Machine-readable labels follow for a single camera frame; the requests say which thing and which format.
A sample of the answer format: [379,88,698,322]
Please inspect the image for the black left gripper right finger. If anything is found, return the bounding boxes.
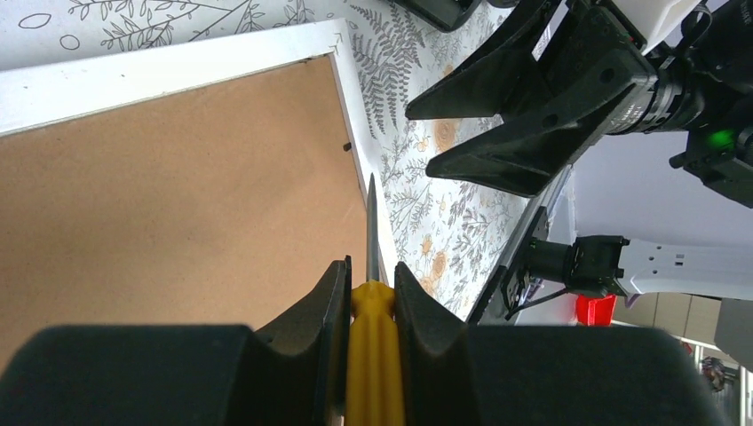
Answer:
[394,263,725,426]

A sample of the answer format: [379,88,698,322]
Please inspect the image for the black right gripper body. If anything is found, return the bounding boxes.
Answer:
[529,1,706,141]

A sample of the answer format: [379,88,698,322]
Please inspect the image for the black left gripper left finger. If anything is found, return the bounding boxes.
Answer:
[1,259,352,425]

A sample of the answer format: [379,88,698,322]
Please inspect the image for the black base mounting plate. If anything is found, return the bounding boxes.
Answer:
[466,166,576,325]

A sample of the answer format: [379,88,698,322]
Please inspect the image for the yellow handled screwdriver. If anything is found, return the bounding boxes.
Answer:
[345,176,407,425]

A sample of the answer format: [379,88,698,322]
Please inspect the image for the black poker chip case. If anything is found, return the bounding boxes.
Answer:
[394,0,482,33]

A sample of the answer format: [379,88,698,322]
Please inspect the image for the white picture frame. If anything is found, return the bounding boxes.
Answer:
[1,19,378,363]

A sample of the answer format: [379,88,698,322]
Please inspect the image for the red plastic bin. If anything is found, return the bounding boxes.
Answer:
[575,295,617,327]

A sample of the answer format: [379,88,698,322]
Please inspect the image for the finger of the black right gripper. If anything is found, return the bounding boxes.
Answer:
[405,0,560,120]
[425,50,656,198]

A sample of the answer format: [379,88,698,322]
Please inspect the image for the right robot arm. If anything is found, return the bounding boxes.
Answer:
[406,1,752,300]

